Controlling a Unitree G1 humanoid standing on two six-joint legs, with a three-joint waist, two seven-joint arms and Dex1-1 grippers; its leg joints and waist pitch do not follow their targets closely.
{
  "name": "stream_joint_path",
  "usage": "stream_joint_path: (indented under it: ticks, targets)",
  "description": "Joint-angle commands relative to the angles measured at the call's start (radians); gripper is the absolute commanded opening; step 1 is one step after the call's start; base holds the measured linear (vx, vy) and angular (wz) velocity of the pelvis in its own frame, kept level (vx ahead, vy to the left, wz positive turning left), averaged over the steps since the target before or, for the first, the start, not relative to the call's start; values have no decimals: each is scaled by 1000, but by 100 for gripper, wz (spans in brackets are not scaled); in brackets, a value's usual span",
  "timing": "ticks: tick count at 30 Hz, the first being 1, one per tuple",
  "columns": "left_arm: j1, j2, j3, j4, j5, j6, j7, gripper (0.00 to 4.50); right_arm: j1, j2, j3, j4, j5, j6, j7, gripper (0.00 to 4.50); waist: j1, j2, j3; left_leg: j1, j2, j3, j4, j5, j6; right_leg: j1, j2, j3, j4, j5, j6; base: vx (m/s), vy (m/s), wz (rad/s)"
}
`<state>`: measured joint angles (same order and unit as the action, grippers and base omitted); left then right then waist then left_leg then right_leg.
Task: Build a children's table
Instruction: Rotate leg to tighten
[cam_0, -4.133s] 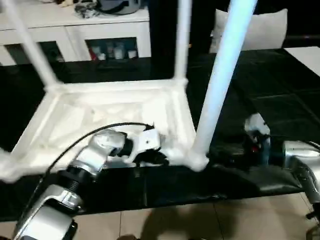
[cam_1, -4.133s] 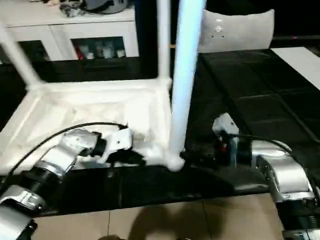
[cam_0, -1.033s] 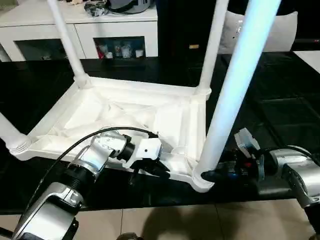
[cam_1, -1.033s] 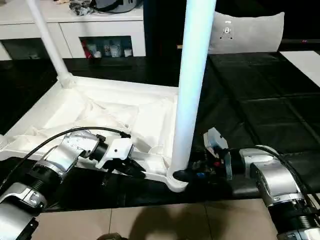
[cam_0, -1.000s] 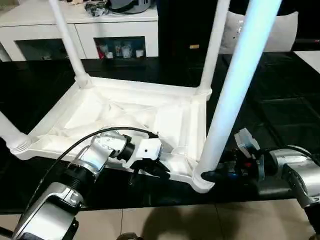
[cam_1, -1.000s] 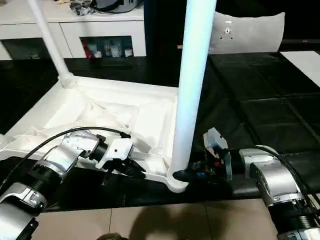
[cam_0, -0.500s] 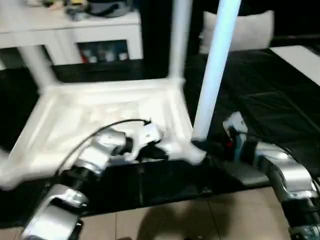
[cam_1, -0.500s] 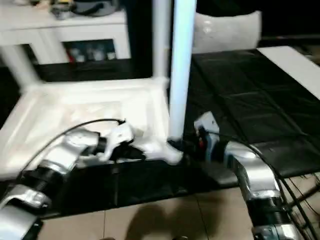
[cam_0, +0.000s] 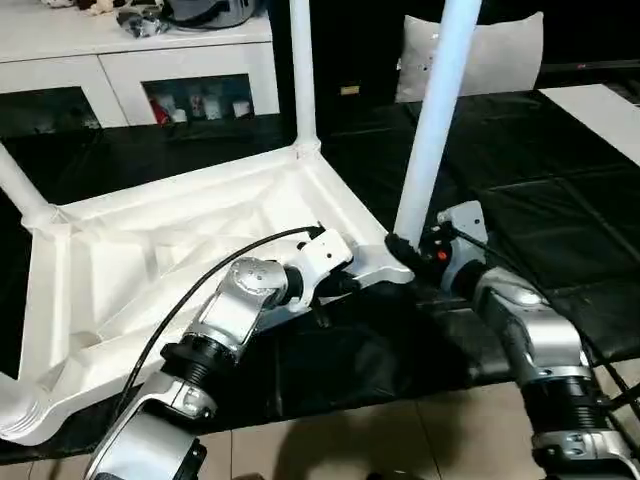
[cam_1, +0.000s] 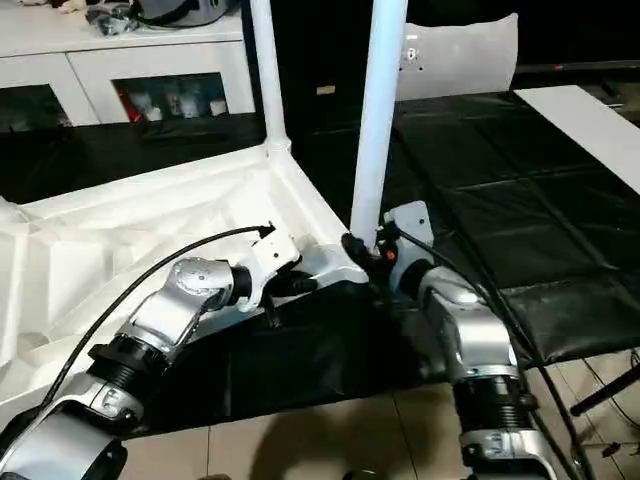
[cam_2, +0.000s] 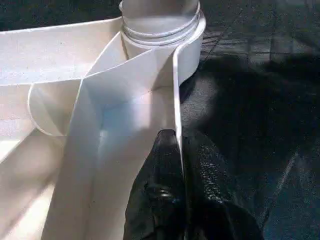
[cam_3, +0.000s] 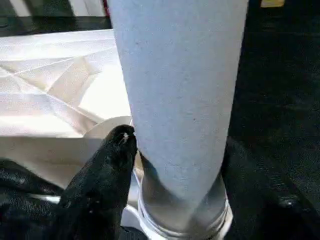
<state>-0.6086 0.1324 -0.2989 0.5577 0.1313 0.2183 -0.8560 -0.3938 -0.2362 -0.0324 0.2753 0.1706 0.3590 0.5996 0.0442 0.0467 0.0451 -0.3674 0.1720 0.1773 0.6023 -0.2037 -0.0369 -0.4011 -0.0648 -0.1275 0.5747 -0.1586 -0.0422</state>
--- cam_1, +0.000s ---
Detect white plastic table leg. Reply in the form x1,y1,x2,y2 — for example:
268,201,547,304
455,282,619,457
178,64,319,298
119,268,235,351
349,0,409,249
248,0,292,159

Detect white plastic table top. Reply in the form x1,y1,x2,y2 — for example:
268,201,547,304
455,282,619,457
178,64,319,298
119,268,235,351
0,144,374,411

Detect black work mat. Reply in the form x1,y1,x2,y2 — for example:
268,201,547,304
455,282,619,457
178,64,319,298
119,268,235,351
0,89,640,436

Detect black furniture with yellow label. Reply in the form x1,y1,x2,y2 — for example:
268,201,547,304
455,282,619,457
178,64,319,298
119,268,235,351
242,0,381,151

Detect grey cushion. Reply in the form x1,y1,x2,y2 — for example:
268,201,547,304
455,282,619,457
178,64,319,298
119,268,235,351
394,12,520,101

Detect white flat board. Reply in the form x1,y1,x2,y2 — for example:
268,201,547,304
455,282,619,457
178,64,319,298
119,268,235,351
514,85,640,196

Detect white glass-door cabinet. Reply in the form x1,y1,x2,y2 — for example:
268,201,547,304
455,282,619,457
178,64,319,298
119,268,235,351
0,14,259,131

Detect black bar with red light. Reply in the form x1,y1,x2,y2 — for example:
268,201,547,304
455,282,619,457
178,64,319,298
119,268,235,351
517,59,640,74

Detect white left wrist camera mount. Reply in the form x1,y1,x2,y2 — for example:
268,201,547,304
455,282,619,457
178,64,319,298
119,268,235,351
238,227,304,314

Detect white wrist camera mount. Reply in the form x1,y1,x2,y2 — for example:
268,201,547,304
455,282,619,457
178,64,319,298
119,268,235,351
382,199,435,281
238,227,304,314

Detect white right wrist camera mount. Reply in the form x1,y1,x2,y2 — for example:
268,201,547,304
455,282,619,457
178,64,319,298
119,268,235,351
382,199,435,281

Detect black metal table frame leg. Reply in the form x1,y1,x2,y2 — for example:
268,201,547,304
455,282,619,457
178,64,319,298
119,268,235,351
569,367,640,419

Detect tangled thin floor wires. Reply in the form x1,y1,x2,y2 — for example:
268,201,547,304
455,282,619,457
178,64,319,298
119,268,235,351
579,344,640,451

